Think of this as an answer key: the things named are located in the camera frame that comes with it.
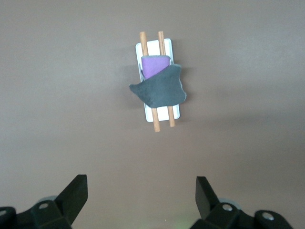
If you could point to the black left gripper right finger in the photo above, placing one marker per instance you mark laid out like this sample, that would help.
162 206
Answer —
221 214

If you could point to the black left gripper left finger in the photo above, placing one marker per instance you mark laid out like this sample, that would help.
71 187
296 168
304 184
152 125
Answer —
54 212

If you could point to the grey microfibre towel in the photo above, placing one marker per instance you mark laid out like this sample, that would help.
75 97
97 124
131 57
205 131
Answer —
159 93

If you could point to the white rack with wooden bars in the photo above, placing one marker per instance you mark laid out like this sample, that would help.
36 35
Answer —
163 114

